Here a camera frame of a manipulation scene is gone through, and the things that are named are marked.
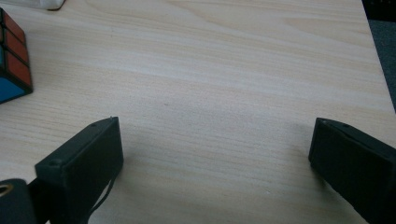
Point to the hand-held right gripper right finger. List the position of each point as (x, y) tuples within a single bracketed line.
[(358, 168)]

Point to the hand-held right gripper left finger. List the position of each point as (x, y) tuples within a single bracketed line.
[(81, 174)]

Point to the colourful puzzle cube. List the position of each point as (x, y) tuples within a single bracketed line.
[(15, 68)]

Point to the white cloth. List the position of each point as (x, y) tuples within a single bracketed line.
[(34, 3)]

